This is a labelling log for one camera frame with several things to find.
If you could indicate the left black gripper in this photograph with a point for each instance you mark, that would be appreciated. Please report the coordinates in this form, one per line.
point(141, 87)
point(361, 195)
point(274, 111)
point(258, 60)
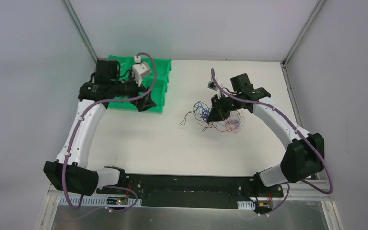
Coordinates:
point(140, 96)

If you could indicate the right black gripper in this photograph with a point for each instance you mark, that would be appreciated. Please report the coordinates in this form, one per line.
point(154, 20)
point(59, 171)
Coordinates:
point(221, 106)

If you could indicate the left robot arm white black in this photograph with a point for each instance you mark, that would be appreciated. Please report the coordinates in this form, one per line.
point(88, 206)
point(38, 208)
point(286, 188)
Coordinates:
point(69, 172)

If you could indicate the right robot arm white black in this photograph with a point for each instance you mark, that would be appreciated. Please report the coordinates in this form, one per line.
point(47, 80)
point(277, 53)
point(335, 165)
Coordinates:
point(304, 152)

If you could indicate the green compartment tray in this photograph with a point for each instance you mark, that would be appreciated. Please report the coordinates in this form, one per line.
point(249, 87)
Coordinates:
point(160, 89)

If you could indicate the left controller board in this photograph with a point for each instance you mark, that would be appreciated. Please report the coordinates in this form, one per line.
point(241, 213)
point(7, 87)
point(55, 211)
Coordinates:
point(116, 201)

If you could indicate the controller board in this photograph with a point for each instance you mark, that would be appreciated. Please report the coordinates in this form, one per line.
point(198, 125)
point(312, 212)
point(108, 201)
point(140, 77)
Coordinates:
point(263, 207)
point(116, 201)

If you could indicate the right controller board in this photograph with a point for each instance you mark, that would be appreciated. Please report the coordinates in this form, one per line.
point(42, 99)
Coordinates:
point(263, 207)

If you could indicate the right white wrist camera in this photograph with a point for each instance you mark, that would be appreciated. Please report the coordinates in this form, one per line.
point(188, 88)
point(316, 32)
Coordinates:
point(215, 85)

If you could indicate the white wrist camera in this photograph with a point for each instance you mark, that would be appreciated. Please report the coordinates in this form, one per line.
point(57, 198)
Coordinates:
point(140, 69)
point(215, 85)

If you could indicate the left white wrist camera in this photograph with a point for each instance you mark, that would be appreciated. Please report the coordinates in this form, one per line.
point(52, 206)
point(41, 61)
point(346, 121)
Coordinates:
point(140, 69)

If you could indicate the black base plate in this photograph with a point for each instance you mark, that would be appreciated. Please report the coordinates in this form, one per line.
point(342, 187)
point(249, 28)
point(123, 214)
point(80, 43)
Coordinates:
point(184, 199)

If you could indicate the right white slotted duct piece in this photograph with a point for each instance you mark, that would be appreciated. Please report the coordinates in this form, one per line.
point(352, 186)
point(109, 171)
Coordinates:
point(246, 205)

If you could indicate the white slotted cable duct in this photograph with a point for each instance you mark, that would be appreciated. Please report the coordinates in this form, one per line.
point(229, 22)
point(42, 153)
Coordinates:
point(96, 201)

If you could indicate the aluminium frame rail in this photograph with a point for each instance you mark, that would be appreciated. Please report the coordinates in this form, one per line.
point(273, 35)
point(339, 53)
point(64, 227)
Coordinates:
point(149, 185)

